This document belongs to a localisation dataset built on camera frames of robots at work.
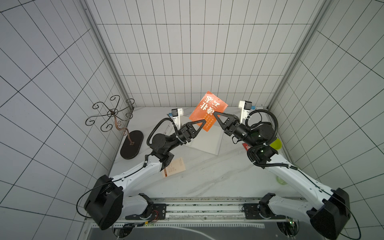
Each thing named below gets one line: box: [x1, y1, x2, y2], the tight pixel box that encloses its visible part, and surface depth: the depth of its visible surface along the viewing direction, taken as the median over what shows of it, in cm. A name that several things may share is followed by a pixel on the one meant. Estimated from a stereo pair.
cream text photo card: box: [163, 157, 186, 178], surface depth 89 cm
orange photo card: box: [188, 90, 229, 132], surface depth 59 cm
